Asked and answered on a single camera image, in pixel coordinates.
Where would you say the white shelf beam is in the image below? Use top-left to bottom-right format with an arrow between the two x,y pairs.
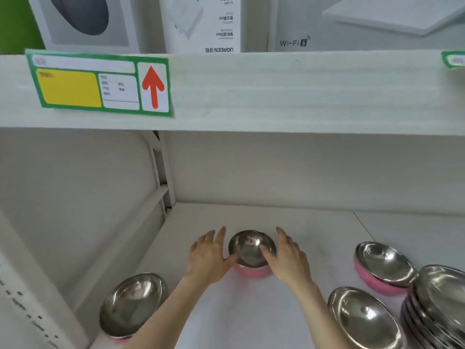
0,49 -> 465,136

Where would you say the person's left forearm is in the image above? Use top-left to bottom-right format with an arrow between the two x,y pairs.
123,274 -> 212,349

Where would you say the person's right hand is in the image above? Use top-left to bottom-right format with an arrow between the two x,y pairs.
259,226 -> 313,288

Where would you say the green yellow shelf label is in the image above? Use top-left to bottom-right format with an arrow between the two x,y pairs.
25,49 -> 173,118

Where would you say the grey box with flat device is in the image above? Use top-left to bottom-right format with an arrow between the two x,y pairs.
267,0 -> 465,53

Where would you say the white box with grey print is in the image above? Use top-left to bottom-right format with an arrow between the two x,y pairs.
158,0 -> 245,54

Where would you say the pink steel bowl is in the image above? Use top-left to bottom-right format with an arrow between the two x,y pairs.
98,272 -> 170,346
354,241 -> 419,297
228,230 -> 278,279
327,286 -> 408,349

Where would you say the person's right forearm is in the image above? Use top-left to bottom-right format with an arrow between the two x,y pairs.
287,281 -> 352,349

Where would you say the small green shelf label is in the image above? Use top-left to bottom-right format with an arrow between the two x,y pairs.
441,50 -> 465,69

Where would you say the white printed carton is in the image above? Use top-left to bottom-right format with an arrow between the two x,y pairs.
0,210 -> 90,349

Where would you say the white box with dark oval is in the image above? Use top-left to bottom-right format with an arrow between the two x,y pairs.
27,0 -> 143,55

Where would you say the white shelf upright post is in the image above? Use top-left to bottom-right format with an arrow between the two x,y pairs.
142,131 -> 177,215

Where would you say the person's left hand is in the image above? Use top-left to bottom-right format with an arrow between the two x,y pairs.
187,226 -> 240,286

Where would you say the stack of steel bowls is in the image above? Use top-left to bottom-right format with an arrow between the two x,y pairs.
400,264 -> 465,349

